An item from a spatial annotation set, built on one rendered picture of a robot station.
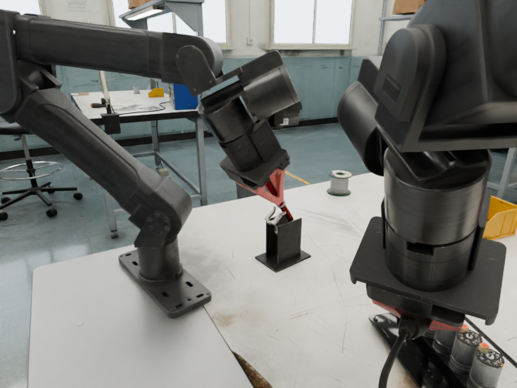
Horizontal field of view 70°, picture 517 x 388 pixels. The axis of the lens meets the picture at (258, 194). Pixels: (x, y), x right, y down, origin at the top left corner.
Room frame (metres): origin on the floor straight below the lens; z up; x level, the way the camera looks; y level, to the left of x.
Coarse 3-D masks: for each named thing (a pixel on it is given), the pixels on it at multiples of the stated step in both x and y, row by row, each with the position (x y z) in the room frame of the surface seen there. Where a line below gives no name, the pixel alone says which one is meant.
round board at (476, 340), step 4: (456, 332) 0.31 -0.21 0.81; (460, 332) 0.31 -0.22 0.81; (468, 332) 0.31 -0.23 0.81; (472, 332) 0.31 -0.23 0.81; (460, 336) 0.31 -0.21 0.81; (464, 336) 0.31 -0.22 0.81; (476, 336) 0.31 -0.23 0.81; (480, 336) 0.31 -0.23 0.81; (460, 340) 0.30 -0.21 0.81; (464, 340) 0.30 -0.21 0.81; (468, 340) 0.30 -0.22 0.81; (472, 340) 0.30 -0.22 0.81; (476, 340) 0.30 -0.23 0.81; (480, 340) 0.30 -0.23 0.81; (468, 344) 0.30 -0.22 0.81; (472, 344) 0.30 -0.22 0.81; (476, 344) 0.30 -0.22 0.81
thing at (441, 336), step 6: (438, 330) 0.33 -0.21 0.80; (444, 330) 0.33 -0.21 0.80; (450, 330) 0.32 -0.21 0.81; (438, 336) 0.33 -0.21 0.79; (444, 336) 0.33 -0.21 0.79; (450, 336) 0.32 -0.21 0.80; (438, 342) 0.33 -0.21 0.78; (444, 342) 0.32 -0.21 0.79; (450, 342) 0.32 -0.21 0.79; (438, 348) 0.33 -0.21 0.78; (444, 348) 0.32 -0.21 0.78; (450, 348) 0.32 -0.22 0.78; (444, 354) 0.32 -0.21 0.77; (450, 354) 0.32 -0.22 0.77
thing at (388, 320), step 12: (372, 324) 0.39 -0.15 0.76; (384, 324) 0.38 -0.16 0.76; (396, 324) 0.38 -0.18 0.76; (384, 336) 0.36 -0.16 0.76; (396, 336) 0.36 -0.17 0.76; (408, 348) 0.34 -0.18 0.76; (420, 348) 0.34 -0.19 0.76; (408, 360) 0.32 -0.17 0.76; (420, 360) 0.32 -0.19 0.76; (432, 360) 0.32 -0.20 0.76; (408, 372) 0.31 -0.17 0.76; (420, 372) 0.31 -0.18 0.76; (432, 372) 0.31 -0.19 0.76; (444, 372) 0.31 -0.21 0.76; (420, 384) 0.29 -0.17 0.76; (432, 384) 0.29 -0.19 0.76; (444, 384) 0.29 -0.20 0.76
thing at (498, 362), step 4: (476, 352) 0.29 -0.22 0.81; (480, 352) 0.28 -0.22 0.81; (488, 352) 0.29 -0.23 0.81; (492, 352) 0.28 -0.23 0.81; (496, 352) 0.29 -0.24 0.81; (476, 356) 0.28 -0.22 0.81; (480, 356) 0.28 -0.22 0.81; (484, 356) 0.28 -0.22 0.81; (496, 356) 0.28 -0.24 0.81; (500, 356) 0.28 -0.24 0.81; (480, 360) 0.28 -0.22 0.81; (484, 360) 0.27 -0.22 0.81; (488, 360) 0.27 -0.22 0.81; (492, 360) 0.27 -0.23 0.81; (496, 360) 0.27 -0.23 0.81; (500, 360) 0.27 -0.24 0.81; (504, 360) 0.27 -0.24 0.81; (488, 364) 0.27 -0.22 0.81; (492, 364) 0.27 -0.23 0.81; (496, 364) 0.27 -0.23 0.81; (500, 364) 0.27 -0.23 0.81
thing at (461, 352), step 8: (456, 336) 0.31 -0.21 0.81; (472, 336) 0.31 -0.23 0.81; (456, 344) 0.31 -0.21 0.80; (464, 344) 0.30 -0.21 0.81; (456, 352) 0.30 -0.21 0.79; (464, 352) 0.30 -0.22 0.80; (472, 352) 0.29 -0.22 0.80; (456, 360) 0.30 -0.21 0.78; (464, 360) 0.30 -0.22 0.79; (472, 360) 0.29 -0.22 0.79; (456, 368) 0.30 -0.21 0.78; (464, 368) 0.30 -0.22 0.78
